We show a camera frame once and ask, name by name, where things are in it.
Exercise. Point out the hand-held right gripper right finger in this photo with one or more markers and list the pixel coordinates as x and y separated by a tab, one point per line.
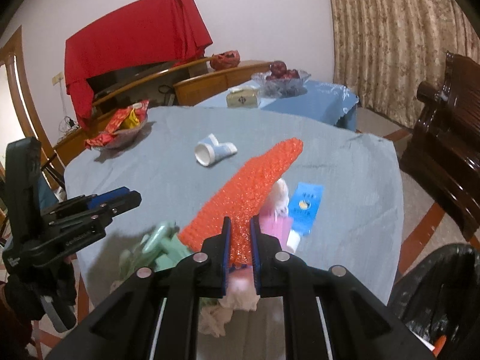
255	258

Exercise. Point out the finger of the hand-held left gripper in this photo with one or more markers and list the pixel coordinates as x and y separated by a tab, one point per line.
108	197
125	202

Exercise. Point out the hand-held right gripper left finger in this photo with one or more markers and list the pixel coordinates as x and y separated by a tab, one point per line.
226	258

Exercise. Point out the green plastic block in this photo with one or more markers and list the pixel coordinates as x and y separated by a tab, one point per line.
174	257

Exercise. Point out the orange bubble wrap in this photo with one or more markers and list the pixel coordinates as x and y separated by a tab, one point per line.
247	191

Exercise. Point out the blue printed packet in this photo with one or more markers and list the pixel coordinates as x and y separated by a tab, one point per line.
305	206

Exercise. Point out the black trash bag bin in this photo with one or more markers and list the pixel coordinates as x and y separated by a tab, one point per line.
431	288

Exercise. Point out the person's left hand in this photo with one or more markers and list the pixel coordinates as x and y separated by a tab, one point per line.
41	288

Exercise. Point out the pink paper box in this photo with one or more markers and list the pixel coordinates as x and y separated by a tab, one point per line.
279	227

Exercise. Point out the small white cup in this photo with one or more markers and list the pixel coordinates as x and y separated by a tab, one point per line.
293	242

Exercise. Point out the mint green plastic hook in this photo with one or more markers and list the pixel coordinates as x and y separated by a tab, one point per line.
157	236

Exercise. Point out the grey-blue tablecloth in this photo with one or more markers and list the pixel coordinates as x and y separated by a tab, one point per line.
168	180

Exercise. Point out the glass snack dish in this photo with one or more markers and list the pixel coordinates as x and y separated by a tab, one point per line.
127	137

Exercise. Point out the white pipe tee fitting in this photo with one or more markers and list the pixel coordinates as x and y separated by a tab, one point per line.
212	150

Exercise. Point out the black television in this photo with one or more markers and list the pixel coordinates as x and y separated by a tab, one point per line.
123	78

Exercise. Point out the tissue box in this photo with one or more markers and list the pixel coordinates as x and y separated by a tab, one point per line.
243	98

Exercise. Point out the red cloth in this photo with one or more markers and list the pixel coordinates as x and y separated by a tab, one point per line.
131	37

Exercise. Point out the light blue tablecloth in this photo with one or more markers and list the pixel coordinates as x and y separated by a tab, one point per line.
318	101

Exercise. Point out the plastic bag with red fruit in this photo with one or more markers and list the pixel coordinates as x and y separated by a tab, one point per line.
281	84

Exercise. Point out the pile of red fruits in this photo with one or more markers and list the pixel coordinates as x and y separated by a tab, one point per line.
285	70

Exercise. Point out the orange plastic scrap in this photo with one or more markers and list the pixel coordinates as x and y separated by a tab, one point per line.
441	345

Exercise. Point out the dark wooden armchair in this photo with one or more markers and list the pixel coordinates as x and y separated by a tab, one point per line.
446	142

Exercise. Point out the beige patterned curtain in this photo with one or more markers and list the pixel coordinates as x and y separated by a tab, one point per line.
393	37

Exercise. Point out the wooden door frame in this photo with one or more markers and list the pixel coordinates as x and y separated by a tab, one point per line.
22	82

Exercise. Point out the wall socket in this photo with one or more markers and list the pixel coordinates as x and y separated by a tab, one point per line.
57	79

